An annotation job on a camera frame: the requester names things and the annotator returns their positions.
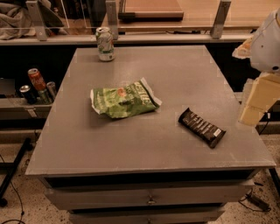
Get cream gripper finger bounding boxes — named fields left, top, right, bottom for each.
left=239, top=73, right=280, bottom=126

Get dark chocolate rxbar wrapper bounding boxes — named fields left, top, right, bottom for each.
left=178, top=108, right=226, bottom=149

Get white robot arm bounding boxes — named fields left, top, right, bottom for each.
left=232, top=9, right=280, bottom=126

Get black power adapter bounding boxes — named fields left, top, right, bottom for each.
left=248, top=194, right=270, bottom=212

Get grey drawer cabinet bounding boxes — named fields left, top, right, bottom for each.
left=26, top=45, right=274, bottom=215

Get lower grey drawer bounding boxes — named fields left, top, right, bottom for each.
left=69, top=206, right=225, bottom=224

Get grey drawer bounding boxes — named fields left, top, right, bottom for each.
left=45, top=180, right=254, bottom=211
left=69, top=206, right=225, bottom=224

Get green chip bag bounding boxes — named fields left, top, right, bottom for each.
left=90, top=78, right=162, bottom=119

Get wooden board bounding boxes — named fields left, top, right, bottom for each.
left=118, top=0, right=184, bottom=20

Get green white soda can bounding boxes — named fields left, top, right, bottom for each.
left=95, top=27, right=115, bottom=61

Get silver can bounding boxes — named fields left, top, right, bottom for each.
left=46, top=81, right=57, bottom=99

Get red cola can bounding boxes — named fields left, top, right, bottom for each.
left=28, top=68, right=46, bottom=91

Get upper grey drawer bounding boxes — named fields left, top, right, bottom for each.
left=45, top=180, right=254, bottom=211

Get dark blue can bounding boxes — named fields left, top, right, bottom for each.
left=19, top=85, right=37, bottom=104

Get grey side shelf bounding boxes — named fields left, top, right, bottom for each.
left=0, top=98, right=52, bottom=120

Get grey cloth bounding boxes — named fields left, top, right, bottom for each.
left=0, top=2, right=32, bottom=40

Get black stand leg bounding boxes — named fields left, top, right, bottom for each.
left=0, top=137, right=32, bottom=207

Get grey metal rail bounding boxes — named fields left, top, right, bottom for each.
left=0, top=33, right=252, bottom=46

